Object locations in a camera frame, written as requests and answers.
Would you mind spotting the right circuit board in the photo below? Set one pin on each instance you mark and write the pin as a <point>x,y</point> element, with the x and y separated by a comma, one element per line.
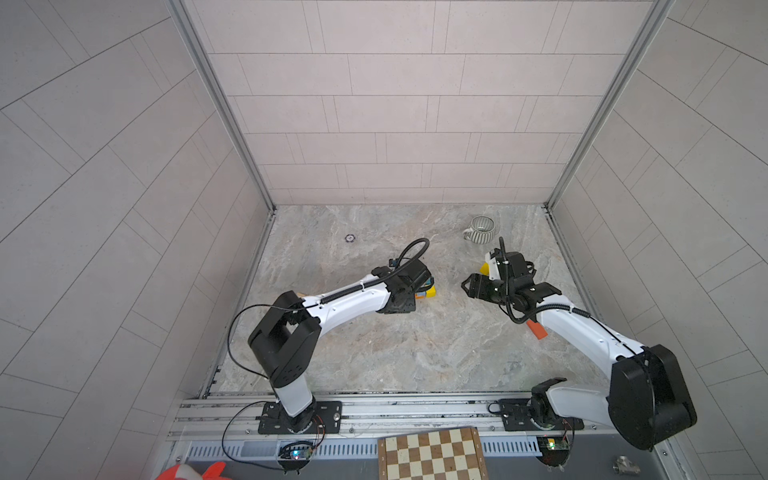
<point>555,451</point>

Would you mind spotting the aluminium corner post right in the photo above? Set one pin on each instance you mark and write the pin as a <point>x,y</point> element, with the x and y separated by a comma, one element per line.
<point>648,30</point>

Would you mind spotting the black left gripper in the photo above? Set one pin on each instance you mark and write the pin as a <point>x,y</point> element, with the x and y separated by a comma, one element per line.
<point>411,304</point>

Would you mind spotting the left circuit board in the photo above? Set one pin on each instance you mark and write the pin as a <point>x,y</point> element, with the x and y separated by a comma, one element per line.
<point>300,451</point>

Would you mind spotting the aluminium corner post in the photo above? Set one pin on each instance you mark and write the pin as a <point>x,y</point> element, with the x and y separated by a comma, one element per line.
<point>190,37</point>
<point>648,30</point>

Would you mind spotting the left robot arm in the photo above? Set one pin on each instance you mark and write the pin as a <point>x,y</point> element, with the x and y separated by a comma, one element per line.
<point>286,337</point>

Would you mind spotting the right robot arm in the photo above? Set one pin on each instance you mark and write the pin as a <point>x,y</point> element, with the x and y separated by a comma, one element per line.
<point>647,400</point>

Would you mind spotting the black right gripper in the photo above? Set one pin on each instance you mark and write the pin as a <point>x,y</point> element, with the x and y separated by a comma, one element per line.
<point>480,289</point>

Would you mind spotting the metal clamp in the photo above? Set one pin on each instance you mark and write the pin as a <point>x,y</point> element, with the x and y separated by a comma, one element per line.
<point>624,466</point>

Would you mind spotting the circuit board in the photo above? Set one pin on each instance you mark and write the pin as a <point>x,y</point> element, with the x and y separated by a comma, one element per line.
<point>555,451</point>
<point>300,451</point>

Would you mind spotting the striped ceramic mug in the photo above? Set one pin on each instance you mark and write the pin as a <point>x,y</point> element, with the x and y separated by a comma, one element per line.
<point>481,230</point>

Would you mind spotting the red wooden block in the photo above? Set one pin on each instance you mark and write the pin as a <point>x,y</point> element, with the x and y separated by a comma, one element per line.
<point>537,329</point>

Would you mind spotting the red white object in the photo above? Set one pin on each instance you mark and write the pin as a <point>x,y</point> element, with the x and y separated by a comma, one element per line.
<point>187,472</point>

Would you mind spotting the aluminium corner post left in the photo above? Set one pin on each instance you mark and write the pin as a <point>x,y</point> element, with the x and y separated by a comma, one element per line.
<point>190,37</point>

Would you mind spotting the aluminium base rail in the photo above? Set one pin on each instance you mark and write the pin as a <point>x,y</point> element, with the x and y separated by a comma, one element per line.
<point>226,428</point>

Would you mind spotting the checkered chess board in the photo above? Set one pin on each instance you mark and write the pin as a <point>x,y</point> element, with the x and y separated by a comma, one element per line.
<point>443,454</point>

